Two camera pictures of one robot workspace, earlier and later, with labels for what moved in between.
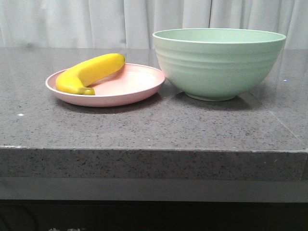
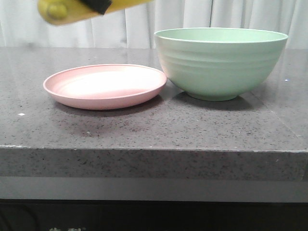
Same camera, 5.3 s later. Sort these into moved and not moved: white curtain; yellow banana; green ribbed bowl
Moved: yellow banana
Not moved: white curtain; green ribbed bowl
